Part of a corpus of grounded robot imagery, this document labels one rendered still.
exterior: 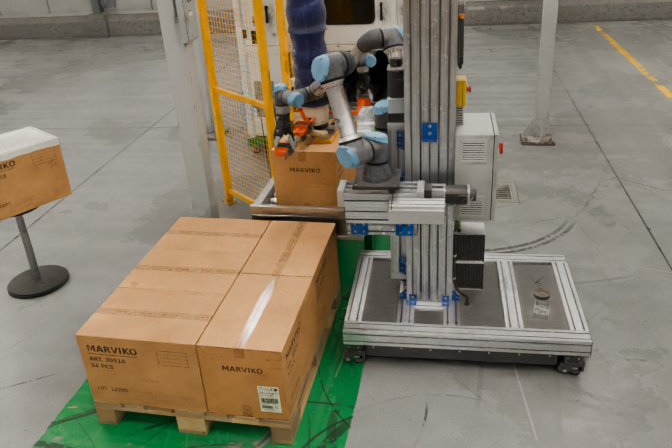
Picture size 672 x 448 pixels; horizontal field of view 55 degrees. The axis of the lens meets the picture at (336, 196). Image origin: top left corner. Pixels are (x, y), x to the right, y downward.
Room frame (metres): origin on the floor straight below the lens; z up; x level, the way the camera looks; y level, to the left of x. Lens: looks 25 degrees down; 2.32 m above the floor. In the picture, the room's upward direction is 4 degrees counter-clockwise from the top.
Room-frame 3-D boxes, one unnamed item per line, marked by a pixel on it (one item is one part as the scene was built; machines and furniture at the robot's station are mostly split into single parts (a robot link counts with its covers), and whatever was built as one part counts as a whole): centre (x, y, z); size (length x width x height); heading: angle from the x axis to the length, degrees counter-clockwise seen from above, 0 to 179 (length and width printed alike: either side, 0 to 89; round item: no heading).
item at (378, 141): (2.90, -0.20, 1.20); 0.13 x 0.12 x 0.14; 127
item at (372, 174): (2.90, -0.21, 1.09); 0.15 x 0.15 x 0.10
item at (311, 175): (3.85, 0.10, 0.75); 0.60 x 0.40 x 0.40; 165
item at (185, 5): (4.43, 0.91, 1.62); 0.20 x 0.05 x 0.30; 167
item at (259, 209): (3.50, 0.19, 0.58); 0.70 x 0.03 x 0.06; 77
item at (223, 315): (2.92, 0.63, 0.34); 1.20 x 1.00 x 0.40; 167
